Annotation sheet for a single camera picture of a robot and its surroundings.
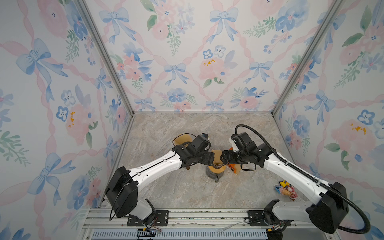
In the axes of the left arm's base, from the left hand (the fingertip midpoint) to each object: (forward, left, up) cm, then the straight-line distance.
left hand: (209, 155), depth 79 cm
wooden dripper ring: (-6, -4, -5) cm, 9 cm away
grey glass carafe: (-6, -3, -11) cm, 13 cm away
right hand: (0, -9, -1) cm, 9 cm away
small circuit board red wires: (-32, +31, -18) cm, 48 cm away
